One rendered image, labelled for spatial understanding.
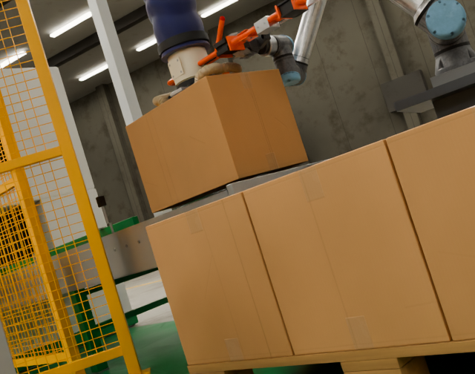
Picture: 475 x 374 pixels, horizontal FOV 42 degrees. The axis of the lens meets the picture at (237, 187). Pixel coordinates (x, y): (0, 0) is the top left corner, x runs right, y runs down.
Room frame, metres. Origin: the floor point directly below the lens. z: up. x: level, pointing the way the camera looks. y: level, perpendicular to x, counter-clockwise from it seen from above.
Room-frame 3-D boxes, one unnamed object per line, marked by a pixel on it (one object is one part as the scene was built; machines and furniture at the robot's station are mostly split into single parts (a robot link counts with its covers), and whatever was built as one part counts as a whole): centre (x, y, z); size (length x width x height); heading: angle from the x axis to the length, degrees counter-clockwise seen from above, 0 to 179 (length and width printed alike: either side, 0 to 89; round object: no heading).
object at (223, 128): (2.61, 0.04, 0.83); 0.60 x 0.40 x 0.40; 42
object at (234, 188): (2.36, -0.22, 0.58); 0.70 x 0.03 x 0.06; 136
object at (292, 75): (2.69, -0.36, 1.04); 0.12 x 0.09 x 0.12; 162
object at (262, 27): (2.30, -0.29, 1.15); 0.07 x 0.07 x 0.04; 44
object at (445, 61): (2.64, -1.05, 0.86); 0.19 x 0.19 x 0.10
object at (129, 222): (3.23, 1.07, 0.60); 1.60 x 0.11 x 0.09; 46
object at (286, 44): (2.67, -0.36, 1.15); 0.12 x 0.09 x 0.10; 136
